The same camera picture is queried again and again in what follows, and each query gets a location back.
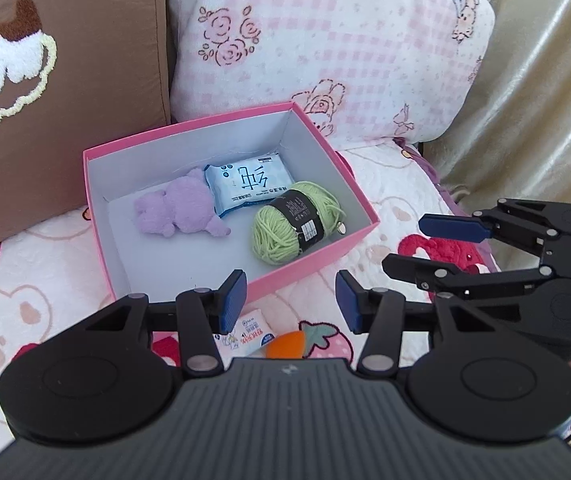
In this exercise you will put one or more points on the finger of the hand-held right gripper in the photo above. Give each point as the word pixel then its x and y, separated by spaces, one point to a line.
pixel 450 226
pixel 415 270

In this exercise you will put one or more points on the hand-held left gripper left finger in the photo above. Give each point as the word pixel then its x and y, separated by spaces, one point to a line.
pixel 233 300

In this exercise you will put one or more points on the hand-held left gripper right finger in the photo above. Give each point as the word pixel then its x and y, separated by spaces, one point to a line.
pixel 348 305

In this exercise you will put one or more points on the white tissue pack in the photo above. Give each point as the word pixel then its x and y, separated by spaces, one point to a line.
pixel 248 335

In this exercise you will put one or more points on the orange carrot toy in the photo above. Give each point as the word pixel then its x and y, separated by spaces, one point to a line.
pixel 285 347

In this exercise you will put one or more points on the green yarn ball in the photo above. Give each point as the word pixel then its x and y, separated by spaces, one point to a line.
pixel 275 240

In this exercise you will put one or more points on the purple plush toy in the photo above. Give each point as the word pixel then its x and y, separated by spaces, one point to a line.
pixel 180 205

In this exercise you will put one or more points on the blue wet wipes pack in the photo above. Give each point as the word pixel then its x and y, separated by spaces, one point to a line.
pixel 250 180

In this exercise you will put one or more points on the pink cardboard box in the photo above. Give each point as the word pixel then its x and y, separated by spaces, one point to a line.
pixel 245 135

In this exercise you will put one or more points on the beige curtain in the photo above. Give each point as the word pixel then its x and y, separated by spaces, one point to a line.
pixel 540 110

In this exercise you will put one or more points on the white quilt with red print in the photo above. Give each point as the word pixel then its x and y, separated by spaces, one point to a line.
pixel 40 270

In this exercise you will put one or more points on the pink checkered rose pillow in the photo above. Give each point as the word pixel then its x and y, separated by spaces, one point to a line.
pixel 340 35

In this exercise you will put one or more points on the brown embroidered cushion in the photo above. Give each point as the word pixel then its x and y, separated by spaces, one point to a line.
pixel 90 85

